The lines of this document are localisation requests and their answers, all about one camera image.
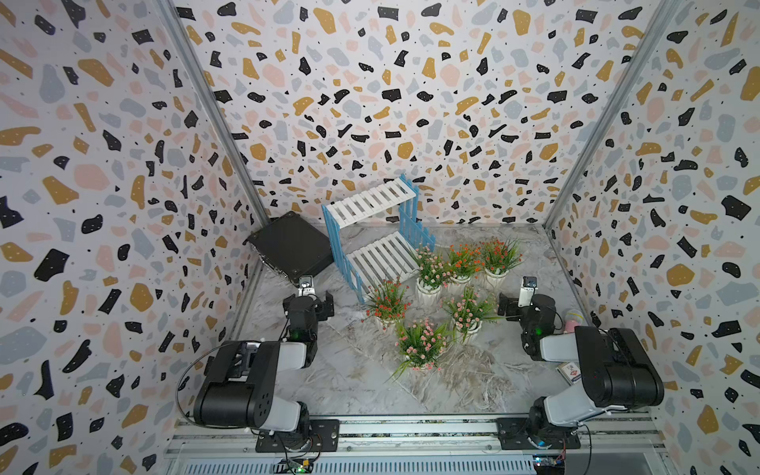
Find red flower pot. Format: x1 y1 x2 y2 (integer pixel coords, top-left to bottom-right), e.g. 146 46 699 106
448 243 483 293
365 279 411 331
481 239 523 290

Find pink flower pot back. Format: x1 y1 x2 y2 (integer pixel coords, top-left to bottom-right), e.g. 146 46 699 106
416 247 452 308

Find pink flower pot front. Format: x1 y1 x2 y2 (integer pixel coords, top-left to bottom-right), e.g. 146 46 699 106
392 319 453 379

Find pink flower pot right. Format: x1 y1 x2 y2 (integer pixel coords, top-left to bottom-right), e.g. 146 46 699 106
443 286 500 344

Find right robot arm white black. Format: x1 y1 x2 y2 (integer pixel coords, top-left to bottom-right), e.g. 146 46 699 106
498 294 665 449

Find aluminium rail frame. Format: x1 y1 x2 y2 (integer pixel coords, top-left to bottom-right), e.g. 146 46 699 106
164 413 678 474

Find pink cylindrical object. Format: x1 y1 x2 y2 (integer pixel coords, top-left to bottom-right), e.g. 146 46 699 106
564 309 586 333

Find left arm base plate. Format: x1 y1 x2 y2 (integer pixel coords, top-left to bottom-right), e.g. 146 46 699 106
255 419 340 454

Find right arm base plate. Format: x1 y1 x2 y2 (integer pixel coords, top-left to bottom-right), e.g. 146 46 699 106
496 418 581 450

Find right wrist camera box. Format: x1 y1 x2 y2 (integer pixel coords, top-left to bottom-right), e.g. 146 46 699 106
518 276 538 308

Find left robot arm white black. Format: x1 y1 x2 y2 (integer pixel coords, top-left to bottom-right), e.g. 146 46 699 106
192 293 334 437

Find pink flower pot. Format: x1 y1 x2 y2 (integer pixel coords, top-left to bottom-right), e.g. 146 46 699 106
416 247 452 308
392 319 453 379
443 286 500 344

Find blue white slatted rack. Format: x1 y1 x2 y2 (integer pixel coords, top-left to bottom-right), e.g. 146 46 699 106
323 175 437 304

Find green circuit board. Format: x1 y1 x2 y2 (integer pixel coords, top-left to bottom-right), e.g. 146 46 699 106
279 458 314 475

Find black square box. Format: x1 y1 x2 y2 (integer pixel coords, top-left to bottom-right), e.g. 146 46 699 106
245 211 334 287

